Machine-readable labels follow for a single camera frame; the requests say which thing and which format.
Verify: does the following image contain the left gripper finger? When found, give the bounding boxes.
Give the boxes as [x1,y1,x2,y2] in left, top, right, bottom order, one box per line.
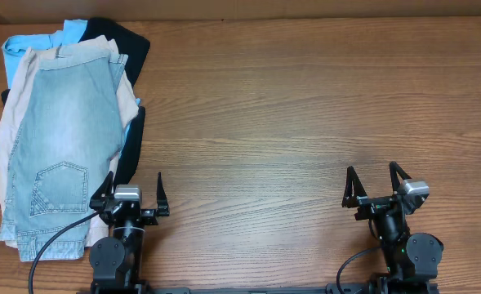
[156,171,170,216]
[89,171,114,208]

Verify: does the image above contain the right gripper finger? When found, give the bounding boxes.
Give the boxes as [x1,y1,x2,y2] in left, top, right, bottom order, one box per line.
[341,166,367,208]
[389,161,411,192]

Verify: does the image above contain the light blue denim shorts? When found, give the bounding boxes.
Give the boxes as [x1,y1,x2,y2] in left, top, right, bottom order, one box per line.
[0,44,137,262]

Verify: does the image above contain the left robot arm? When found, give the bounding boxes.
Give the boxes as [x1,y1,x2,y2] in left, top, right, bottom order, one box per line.
[89,173,170,293]

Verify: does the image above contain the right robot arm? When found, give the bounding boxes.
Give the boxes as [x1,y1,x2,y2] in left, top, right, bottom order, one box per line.
[336,162,444,294]

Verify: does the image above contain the beige shorts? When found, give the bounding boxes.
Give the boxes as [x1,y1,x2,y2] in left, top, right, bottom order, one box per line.
[0,35,139,247]

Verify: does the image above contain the black garment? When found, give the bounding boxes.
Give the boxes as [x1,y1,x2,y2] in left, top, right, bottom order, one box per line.
[2,17,150,185]

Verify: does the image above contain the light blue shirt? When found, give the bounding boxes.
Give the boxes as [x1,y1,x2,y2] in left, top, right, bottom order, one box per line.
[0,18,150,174]

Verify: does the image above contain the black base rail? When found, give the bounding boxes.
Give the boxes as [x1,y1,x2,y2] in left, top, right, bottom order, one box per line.
[76,282,441,294]

